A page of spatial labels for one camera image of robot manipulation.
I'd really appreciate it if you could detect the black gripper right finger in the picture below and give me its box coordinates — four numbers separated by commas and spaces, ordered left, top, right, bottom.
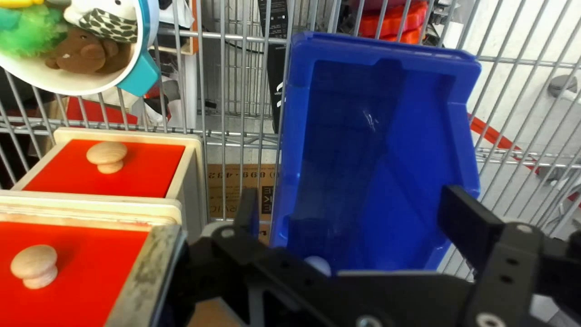
437, 184, 581, 327

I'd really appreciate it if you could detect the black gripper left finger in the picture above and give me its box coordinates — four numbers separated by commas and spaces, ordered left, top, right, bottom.
210, 188, 316, 288

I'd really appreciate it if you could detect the blue plastic bin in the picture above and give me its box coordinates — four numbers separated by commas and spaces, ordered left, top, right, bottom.
269, 32, 483, 275

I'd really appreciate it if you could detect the black remote control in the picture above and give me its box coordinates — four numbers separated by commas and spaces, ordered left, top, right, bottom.
259, 0, 294, 137

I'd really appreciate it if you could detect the brown plush toy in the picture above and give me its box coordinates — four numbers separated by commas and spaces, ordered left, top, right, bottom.
42, 30, 132, 77

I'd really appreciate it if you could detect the rainbow stacking toy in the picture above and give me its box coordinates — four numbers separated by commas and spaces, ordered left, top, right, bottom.
341, 0, 439, 46

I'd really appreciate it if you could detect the white striped plush toy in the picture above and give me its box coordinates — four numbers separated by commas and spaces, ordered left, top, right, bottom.
62, 0, 140, 46

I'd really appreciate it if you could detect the green plush toy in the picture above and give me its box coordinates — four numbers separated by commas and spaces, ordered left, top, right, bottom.
0, 6, 65, 61

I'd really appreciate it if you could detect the yellow toy screwdriver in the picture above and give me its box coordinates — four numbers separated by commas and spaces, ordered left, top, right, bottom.
0, 0, 45, 10

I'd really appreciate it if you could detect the white bowl with teal handles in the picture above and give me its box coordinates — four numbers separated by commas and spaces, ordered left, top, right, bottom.
0, 0, 163, 101

